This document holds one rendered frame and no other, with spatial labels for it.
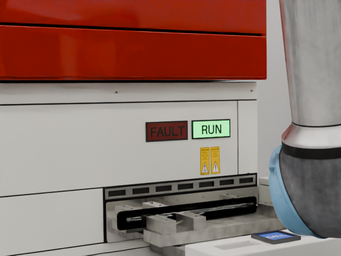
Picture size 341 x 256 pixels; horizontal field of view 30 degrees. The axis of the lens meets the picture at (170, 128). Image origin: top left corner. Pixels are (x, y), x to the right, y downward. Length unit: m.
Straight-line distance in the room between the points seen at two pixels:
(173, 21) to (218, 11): 0.13
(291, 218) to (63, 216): 0.78
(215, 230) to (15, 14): 0.66
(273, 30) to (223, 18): 2.09
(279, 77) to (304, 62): 2.95
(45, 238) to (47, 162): 0.17
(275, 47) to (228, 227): 2.27
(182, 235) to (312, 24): 0.82
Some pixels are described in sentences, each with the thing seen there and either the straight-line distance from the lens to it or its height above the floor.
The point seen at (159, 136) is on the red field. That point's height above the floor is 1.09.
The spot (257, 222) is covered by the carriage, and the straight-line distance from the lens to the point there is 1.57.
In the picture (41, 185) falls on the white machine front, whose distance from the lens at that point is 1.44.
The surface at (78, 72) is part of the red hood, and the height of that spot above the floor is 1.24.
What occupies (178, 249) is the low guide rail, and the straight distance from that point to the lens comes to 1.43.
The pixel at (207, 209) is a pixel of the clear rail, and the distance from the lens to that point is 1.62.
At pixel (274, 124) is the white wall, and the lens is 3.68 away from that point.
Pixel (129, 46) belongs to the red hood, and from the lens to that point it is 1.46.
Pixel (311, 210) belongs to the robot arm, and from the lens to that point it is 0.78.
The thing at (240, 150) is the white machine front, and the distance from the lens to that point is 1.69.
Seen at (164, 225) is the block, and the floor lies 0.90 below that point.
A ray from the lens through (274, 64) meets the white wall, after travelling 3.67.
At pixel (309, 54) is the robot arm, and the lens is 0.74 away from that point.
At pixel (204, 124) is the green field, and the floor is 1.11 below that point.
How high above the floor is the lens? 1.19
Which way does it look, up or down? 3 degrees down
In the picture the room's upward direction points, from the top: 1 degrees counter-clockwise
